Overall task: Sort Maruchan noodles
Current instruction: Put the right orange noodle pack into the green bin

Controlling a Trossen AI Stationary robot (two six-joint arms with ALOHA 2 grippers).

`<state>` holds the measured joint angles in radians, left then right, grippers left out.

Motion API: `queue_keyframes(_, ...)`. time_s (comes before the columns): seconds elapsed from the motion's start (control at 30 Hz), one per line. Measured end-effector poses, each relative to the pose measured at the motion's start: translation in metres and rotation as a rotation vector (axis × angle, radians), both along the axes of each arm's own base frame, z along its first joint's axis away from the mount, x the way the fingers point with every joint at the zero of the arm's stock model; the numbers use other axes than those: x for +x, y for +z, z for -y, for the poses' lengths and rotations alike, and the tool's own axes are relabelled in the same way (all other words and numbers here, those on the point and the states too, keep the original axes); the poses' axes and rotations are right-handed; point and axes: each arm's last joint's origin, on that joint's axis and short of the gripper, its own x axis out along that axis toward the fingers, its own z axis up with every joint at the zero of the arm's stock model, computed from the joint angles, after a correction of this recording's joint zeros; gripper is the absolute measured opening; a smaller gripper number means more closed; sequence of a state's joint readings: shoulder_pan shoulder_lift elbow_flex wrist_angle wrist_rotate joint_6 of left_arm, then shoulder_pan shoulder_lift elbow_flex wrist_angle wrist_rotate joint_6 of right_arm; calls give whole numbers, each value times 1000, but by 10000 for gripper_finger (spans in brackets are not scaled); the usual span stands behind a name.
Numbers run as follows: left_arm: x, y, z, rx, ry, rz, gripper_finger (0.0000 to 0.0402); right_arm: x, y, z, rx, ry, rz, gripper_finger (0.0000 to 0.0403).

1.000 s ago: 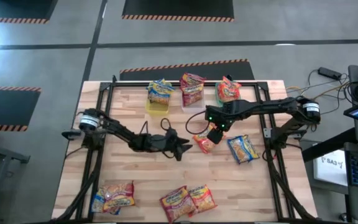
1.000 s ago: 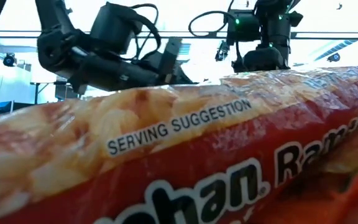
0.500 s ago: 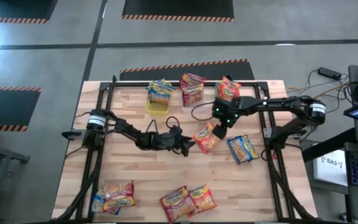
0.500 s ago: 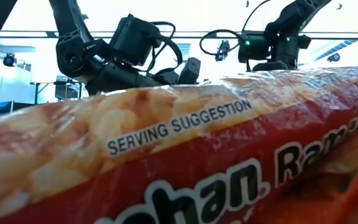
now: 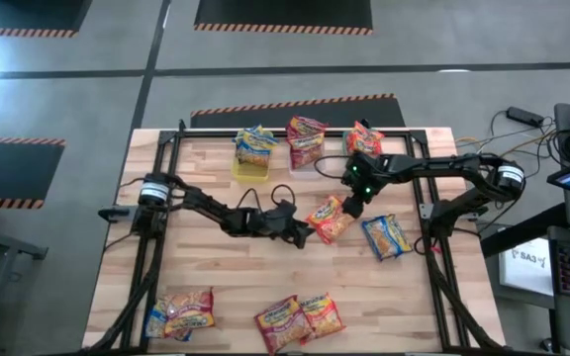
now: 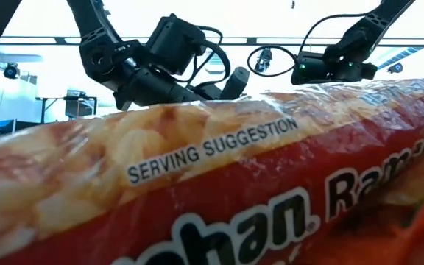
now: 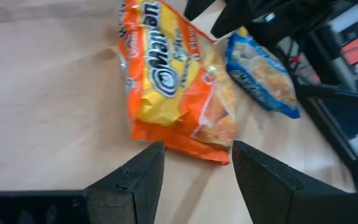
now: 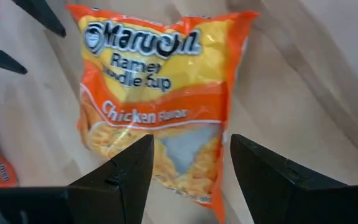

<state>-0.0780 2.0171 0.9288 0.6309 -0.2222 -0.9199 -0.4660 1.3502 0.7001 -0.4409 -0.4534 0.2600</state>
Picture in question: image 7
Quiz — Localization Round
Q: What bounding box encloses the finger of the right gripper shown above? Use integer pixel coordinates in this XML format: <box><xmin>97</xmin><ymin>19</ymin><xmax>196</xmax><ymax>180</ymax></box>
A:
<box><xmin>183</xmin><ymin>0</ymin><xmax>220</xmax><ymax>22</ymax></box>
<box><xmin>210</xmin><ymin>0</ymin><xmax>260</xmax><ymax>39</ymax></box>

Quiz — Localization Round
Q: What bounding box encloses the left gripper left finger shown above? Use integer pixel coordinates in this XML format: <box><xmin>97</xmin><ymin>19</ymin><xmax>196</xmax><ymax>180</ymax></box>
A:
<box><xmin>84</xmin><ymin>140</ymin><xmax>165</xmax><ymax>224</ymax></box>

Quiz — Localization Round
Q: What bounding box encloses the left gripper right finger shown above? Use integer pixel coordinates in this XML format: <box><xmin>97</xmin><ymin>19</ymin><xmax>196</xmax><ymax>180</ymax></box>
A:
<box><xmin>232</xmin><ymin>140</ymin><xmax>315</xmax><ymax>224</ymax></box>

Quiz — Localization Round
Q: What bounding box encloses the blue Maruchan noodle pack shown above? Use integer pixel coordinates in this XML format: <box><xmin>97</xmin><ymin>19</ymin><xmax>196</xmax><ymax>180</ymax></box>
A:
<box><xmin>225</xmin><ymin>26</ymin><xmax>301</xmax><ymax>119</ymax></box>

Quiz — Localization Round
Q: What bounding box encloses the orange Maruchan noodle pack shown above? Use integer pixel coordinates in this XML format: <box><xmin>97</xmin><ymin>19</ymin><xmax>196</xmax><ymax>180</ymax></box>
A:
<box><xmin>117</xmin><ymin>0</ymin><xmax>239</xmax><ymax>166</ymax></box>

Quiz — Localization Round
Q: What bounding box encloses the black aluminium extrusion frame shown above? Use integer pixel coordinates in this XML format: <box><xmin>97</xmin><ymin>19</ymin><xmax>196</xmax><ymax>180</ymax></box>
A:
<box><xmin>275</xmin><ymin>29</ymin><xmax>358</xmax><ymax>194</ymax></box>

